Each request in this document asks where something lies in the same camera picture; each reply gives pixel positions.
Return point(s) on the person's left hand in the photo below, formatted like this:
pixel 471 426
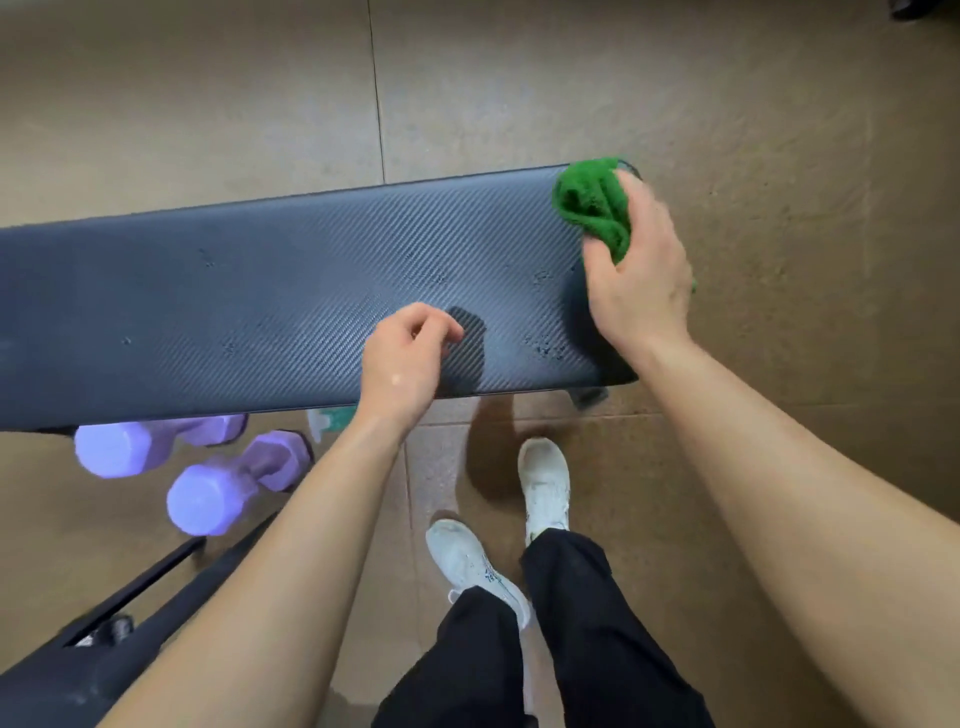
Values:
pixel 394 379

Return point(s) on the person's right thumb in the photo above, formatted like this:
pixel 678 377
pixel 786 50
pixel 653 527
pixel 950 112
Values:
pixel 598 264

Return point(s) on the person's left forearm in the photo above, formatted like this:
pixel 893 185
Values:
pixel 285 577

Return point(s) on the white left sneaker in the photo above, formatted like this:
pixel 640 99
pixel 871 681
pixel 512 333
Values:
pixel 469 562

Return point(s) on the black metal frame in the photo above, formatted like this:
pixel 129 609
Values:
pixel 67 682

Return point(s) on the green microfibre cloth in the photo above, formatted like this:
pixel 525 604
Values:
pixel 592 199

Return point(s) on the white right sneaker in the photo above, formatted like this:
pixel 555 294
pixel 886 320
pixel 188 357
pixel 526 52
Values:
pixel 544 484

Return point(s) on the white sneaker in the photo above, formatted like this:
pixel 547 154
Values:
pixel 469 562
pixel 544 484

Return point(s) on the white and green spray bottle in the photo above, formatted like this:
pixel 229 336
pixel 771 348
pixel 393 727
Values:
pixel 330 421

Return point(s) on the person's right hand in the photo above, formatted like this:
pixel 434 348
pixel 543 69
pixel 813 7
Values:
pixel 645 292

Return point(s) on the black trousers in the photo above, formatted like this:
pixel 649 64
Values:
pixel 585 630

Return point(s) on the dark object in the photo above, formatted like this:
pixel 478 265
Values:
pixel 915 7

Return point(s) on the person's right forearm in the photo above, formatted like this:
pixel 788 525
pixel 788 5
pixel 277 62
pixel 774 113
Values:
pixel 795 510

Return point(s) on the black bench foot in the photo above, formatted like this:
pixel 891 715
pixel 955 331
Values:
pixel 590 396

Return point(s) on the black padded weight bench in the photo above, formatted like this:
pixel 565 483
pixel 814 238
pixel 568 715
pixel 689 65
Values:
pixel 247 300

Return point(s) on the person's left fingers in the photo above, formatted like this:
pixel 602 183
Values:
pixel 427 321

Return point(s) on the purple dumbbell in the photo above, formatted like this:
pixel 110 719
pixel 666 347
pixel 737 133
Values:
pixel 214 495
pixel 124 448

